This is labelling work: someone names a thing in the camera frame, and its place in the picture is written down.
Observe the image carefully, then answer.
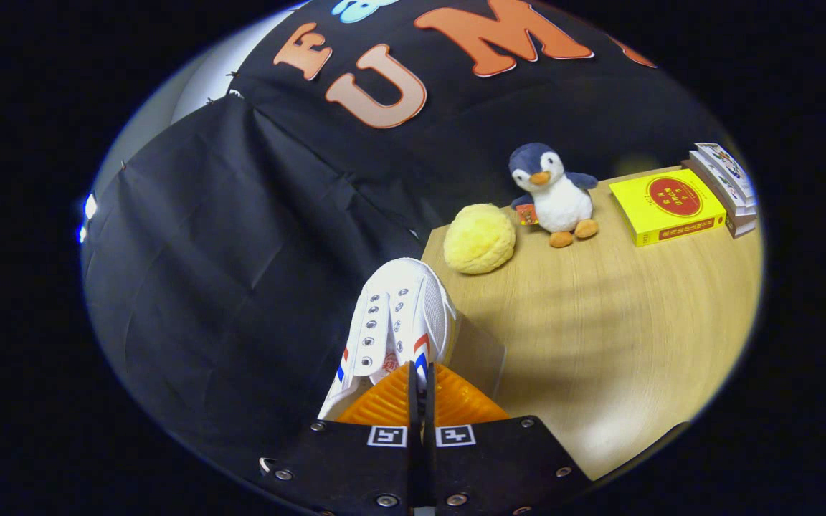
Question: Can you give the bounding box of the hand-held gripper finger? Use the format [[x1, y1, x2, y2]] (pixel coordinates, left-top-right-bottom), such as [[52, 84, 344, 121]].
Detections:
[[424, 362, 593, 516], [259, 362, 421, 516]]

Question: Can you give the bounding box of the brown fabric storage box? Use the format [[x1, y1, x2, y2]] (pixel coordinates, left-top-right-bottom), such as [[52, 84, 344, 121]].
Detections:
[[449, 312, 507, 402]]

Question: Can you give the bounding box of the white shoe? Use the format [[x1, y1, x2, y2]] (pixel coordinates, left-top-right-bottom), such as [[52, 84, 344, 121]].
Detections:
[[318, 258, 458, 422]]

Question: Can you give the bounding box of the yellow round plush cushion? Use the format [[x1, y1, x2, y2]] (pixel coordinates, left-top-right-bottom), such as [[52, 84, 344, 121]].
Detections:
[[443, 204, 517, 275]]

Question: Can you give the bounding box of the penguin plush toy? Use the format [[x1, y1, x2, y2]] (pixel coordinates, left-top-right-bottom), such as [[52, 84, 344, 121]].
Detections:
[[508, 142, 600, 249]]

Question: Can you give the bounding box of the yellow book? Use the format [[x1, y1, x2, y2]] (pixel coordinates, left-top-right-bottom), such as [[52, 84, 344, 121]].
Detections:
[[608, 168, 727, 248]]

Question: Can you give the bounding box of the brown cover book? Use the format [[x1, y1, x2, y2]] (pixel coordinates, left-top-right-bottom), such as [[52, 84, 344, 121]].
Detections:
[[680, 159, 756, 239]]

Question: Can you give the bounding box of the white illustrated book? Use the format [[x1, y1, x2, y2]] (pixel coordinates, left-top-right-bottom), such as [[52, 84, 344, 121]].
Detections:
[[689, 149, 758, 219], [695, 142, 756, 205]]

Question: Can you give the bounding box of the ceiling light strip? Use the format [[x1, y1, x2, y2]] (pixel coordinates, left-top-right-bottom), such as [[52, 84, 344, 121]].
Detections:
[[77, 192, 98, 244]]

